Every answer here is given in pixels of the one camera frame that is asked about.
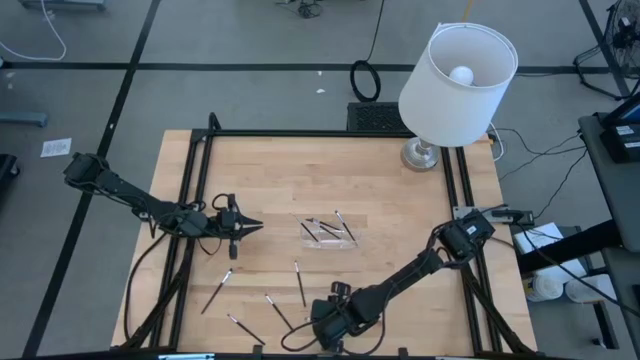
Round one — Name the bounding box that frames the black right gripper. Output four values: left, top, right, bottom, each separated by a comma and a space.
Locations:
309, 281, 362, 354

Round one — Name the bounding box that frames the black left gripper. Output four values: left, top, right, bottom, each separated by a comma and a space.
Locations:
215, 193, 265, 261

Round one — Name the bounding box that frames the thin black eyeliner brush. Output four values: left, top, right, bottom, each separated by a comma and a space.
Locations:
264, 293, 295, 332

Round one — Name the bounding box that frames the black angled makeup brush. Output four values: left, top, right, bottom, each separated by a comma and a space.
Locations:
292, 213, 320, 243

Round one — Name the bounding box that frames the black makeup brush silver ferrule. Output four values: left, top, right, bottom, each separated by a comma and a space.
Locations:
334, 209, 358, 244
226, 313, 267, 347
200, 268, 234, 316

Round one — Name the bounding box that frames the clear acrylic organizer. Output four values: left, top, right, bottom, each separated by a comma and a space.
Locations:
298, 217, 361, 251

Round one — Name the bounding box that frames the black blending brush pale tip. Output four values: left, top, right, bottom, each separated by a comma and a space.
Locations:
304, 217, 344, 232

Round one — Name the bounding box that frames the black grid floor vent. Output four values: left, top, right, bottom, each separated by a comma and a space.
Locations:
346, 101, 409, 132

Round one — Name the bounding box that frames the white paper sheet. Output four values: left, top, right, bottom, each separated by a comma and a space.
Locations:
39, 137, 73, 159

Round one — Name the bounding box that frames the black power box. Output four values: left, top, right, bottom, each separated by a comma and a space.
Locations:
492, 208, 535, 226

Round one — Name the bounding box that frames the white paper towel roll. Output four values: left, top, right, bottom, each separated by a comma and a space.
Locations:
564, 273, 620, 305
523, 272, 566, 304

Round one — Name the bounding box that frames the white cardboard box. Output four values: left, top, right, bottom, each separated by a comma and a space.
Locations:
512, 221, 590, 284

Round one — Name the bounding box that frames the white shade table lamp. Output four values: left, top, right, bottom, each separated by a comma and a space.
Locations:
397, 21, 520, 174

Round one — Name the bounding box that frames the black cart base beam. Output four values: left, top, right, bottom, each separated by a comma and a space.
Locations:
516, 218, 626, 275

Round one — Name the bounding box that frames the grey desk foot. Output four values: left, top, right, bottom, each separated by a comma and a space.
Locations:
17, 0, 108, 11
0, 110, 50, 129

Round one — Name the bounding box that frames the grey side cart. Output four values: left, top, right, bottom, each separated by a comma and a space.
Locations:
578, 113, 640, 301

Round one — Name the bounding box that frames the black labelled device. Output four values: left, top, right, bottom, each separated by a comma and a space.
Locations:
598, 122, 640, 165

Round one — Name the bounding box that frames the black laptop blue screen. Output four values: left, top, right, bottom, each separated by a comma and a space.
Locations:
601, 92, 640, 127

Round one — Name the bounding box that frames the black floor fan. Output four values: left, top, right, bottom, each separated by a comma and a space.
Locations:
572, 0, 640, 101

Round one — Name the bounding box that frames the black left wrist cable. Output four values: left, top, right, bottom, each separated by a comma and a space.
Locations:
192, 192, 235, 256

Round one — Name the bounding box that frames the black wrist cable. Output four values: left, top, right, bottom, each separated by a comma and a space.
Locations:
279, 319, 389, 357
192, 192, 235, 256

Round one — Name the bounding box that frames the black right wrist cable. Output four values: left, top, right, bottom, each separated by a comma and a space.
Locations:
279, 319, 389, 357

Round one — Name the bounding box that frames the black aluminium table frame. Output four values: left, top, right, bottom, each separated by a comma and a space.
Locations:
110, 111, 540, 360

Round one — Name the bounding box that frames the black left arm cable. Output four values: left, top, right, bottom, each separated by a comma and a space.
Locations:
122, 229, 171, 346

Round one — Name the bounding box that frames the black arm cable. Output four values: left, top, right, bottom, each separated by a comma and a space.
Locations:
122, 229, 171, 346
514, 223, 640, 319

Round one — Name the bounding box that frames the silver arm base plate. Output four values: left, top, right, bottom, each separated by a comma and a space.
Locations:
452, 204, 501, 221

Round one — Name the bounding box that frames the coiled black floor cable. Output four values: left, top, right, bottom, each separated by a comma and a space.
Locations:
348, 0, 387, 104

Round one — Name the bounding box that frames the tangled black cable bundle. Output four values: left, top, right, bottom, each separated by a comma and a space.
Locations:
274, 0, 326, 20

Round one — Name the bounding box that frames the white lamp cord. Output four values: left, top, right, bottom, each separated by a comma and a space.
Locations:
487, 121, 507, 164

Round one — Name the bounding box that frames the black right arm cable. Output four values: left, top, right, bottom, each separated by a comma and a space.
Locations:
514, 223, 640, 319

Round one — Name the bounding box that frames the white floor cable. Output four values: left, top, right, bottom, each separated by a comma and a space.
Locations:
0, 0, 68, 63

